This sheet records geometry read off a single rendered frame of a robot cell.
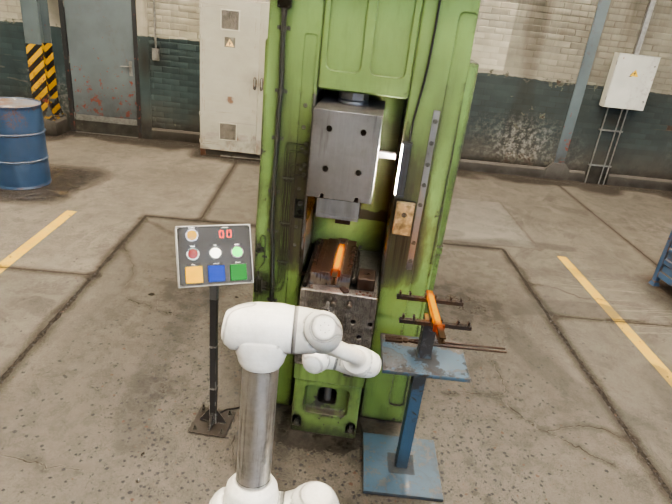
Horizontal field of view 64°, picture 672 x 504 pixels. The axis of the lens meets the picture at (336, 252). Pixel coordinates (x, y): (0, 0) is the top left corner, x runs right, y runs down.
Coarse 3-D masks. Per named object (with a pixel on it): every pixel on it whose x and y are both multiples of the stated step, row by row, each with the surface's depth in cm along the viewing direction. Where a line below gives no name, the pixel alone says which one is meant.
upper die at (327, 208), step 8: (320, 200) 247; (328, 200) 246; (336, 200) 246; (320, 208) 248; (328, 208) 248; (336, 208) 248; (344, 208) 247; (352, 208) 247; (320, 216) 250; (328, 216) 250; (336, 216) 249; (344, 216) 249; (352, 216) 248
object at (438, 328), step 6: (432, 294) 251; (432, 300) 246; (432, 306) 241; (432, 312) 236; (438, 312) 237; (432, 318) 235; (438, 318) 232; (438, 324) 226; (438, 330) 222; (438, 336) 223; (444, 336) 219; (438, 342) 219; (444, 342) 219
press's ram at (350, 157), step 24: (336, 96) 264; (336, 120) 231; (360, 120) 230; (312, 144) 236; (336, 144) 235; (360, 144) 234; (312, 168) 241; (336, 168) 240; (360, 168) 239; (312, 192) 246; (336, 192) 244; (360, 192) 243
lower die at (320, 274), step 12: (324, 240) 298; (336, 240) 298; (348, 240) 299; (324, 252) 284; (336, 252) 281; (348, 252) 284; (324, 264) 269; (348, 264) 271; (312, 276) 263; (324, 276) 263; (348, 276) 261; (348, 288) 264
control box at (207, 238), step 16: (240, 224) 251; (176, 240) 241; (192, 240) 243; (208, 240) 245; (224, 240) 248; (240, 240) 250; (176, 256) 244; (208, 256) 245; (224, 256) 247; (240, 256) 249
